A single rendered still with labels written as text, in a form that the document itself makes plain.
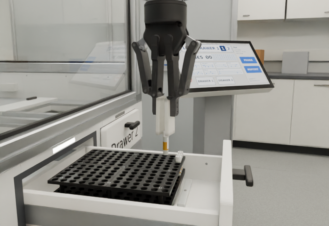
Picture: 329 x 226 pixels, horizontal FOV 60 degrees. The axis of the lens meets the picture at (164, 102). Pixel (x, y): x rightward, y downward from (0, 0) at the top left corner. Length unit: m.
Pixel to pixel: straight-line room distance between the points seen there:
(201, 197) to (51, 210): 0.28
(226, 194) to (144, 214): 0.13
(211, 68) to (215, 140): 0.37
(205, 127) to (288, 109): 2.14
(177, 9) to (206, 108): 0.98
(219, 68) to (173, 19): 0.94
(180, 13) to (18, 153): 0.35
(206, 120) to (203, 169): 0.79
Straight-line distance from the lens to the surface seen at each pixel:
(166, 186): 0.51
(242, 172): 0.55
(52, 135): 0.60
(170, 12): 0.49
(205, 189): 0.64
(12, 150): 0.51
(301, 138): 3.60
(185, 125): 2.29
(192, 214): 0.45
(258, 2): 3.84
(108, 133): 0.78
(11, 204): 0.53
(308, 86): 3.49
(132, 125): 0.87
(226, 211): 0.42
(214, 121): 1.47
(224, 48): 1.53
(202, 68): 1.36
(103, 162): 0.62
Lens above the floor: 1.12
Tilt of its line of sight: 9 degrees down
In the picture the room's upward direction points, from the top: straight up
